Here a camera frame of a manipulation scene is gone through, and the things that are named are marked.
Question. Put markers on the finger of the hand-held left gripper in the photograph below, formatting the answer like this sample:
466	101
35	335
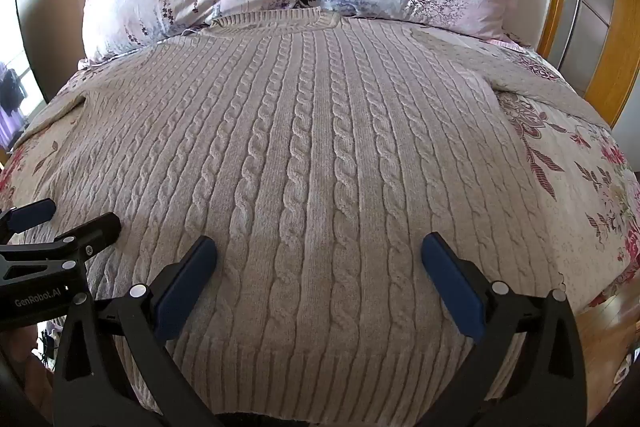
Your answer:
30	213
97	231

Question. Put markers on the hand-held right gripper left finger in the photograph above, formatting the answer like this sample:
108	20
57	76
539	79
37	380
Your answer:
185	287

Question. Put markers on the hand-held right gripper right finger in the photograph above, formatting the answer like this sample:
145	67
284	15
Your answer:
452	287

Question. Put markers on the window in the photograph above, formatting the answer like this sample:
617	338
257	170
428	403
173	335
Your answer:
15	107

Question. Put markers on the floral bed sheet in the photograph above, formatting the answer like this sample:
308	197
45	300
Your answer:
575	167

